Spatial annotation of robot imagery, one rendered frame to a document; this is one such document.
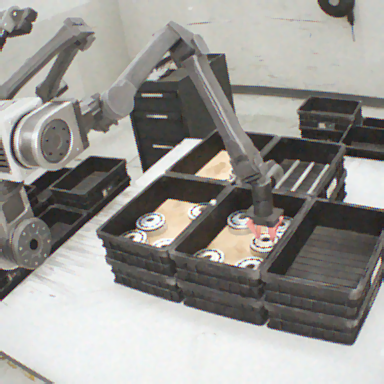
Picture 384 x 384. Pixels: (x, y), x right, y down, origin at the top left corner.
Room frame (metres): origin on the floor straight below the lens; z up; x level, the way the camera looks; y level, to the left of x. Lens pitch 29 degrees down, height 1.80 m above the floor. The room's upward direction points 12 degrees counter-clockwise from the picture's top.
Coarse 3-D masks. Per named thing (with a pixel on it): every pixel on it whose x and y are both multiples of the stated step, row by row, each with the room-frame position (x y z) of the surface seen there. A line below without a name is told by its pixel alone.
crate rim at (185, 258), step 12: (228, 192) 1.50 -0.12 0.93; (276, 192) 1.44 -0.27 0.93; (216, 204) 1.44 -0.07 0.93; (204, 216) 1.39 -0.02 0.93; (192, 228) 1.34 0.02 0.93; (288, 228) 1.23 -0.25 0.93; (180, 240) 1.29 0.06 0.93; (180, 252) 1.22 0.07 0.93; (192, 264) 1.19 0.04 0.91; (204, 264) 1.16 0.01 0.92; (216, 264) 1.14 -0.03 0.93; (228, 264) 1.12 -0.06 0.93; (264, 264) 1.09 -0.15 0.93; (240, 276) 1.09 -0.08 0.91; (252, 276) 1.06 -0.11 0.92
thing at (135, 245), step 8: (160, 176) 1.71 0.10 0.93; (168, 176) 1.70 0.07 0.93; (176, 176) 1.69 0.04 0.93; (184, 176) 1.67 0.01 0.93; (152, 184) 1.67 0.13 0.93; (216, 184) 1.58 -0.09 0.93; (224, 184) 1.56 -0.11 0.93; (224, 192) 1.51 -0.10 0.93; (216, 200) 1.47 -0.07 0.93; (120, 208) 1.54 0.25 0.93; (208, 208) 1.43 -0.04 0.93; (112, 216) 1.50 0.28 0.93; (200, 216) 1.39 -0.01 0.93; (104, 224) 1.46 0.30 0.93; (192, 224) 1.36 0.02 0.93; (96, 232) 1.42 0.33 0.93; (104, 232) 1.41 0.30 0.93; (184, 232) 1.32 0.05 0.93; (112, 240) 1.38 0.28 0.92; (120, 240) 1.35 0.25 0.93; (128, 240) 1.34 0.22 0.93; (176, 240) 1.29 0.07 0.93; (136, 248) 1.31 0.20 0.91; (144, 248) 1.29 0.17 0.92; (152, 248) 1.27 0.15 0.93; (160, 248) 1.26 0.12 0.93; (168, 248) 1.26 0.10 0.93; (160, 256) 1.26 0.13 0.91
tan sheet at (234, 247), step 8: (224, 232) 1.43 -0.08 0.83; (216, 240) 1.39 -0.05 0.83; (224, 240) 1.38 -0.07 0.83; (232, 240) 1.37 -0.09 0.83; (240, 240) 1.36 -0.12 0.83; (248, 240) 1.35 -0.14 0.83; (216, 248) 1.35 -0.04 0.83; (224, 248) 1.34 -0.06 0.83; (232, 248) 1.33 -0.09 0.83; (240, 248) 1.32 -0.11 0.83; (248, 248) 1.31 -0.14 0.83; (224, 256) 1.30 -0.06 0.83; (232, 256) 1.29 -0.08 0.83; (240, 256) 1.28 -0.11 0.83; (248, 256) 1.27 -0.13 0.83; (232, 264) 1.25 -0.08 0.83
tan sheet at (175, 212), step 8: (168, 200) 1.71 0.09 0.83; (176, 200) 1.69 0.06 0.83; (160, 208) 1.66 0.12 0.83; (168, 208) 1.65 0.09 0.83; (176, 208) 1.64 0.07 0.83; (184, 208) 1.63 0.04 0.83; (168, 216) 1.59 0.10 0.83; (176, 216) 1.58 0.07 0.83; (184, 216) 1.57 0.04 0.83; (168, 224) 1.54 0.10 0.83; (176, 224) 1.53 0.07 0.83; (184, 224) 1.52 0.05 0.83; (168, 232) 1.49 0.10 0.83; (176, 232) 1.48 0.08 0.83; (152, 240) 1.46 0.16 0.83
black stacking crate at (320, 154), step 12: (288, 144) 1.83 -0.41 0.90; (300, 144) 1.79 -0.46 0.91; (312, 144) 1.76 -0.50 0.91; (324, 144) 1.73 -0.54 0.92; (276, 156) 1.79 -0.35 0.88; (288, 156) 1.83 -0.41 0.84; (300, 156) 1.80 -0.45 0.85; (312, 156) 1.76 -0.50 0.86; (324, 156) 1.73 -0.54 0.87; (288, 168) 1.76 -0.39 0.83; (300, 168) 1.74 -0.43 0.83; (312, 168) 1.72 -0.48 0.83; (336, 168) 1.59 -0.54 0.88; (288, 180) 1.67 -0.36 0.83; (312, 180) 1.63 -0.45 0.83; (336, 180) 1.59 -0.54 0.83; (324, 192) 1.47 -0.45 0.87
